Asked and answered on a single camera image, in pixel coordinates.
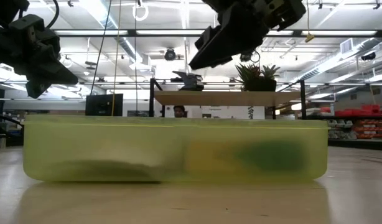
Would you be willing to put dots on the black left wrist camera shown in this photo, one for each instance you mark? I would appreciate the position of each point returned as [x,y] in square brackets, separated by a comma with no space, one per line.
[34,39]

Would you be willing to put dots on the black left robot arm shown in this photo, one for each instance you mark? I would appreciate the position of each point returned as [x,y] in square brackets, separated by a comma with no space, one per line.
[4,9]

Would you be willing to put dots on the black monitor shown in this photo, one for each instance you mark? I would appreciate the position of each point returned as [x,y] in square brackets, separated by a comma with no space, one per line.
[104,104]

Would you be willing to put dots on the yellow green crayon box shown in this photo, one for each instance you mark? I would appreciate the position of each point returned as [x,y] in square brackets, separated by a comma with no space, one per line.
[272,155]

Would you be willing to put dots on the person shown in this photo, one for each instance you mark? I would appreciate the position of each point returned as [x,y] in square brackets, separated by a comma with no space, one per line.
[178,111]

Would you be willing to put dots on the black overhead crossbar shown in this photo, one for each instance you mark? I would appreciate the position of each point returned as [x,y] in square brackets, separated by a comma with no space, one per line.
[132,32]

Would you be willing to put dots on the wooden shelf riser black legs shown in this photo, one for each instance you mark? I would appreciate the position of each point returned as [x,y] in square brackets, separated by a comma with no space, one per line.
[216,98]

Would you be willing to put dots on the round black ceiling camera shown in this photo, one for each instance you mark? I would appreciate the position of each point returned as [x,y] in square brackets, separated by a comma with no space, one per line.
[170,55]

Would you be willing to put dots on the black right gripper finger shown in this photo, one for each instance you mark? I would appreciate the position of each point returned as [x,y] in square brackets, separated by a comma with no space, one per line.
[207,37]
[234,40]

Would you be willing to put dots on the potted succulent plant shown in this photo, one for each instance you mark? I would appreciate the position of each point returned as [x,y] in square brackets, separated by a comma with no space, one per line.
[254,80]

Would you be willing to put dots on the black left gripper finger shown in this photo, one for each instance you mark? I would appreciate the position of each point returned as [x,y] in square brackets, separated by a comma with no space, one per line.
[60,71]
[57,82]

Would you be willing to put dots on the shelving with red bins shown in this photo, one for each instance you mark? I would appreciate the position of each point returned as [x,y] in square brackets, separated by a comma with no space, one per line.
[365,123]

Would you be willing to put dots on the yellow translucent pencil case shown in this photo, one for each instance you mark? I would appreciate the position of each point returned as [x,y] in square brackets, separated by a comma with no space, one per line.
[116,143]

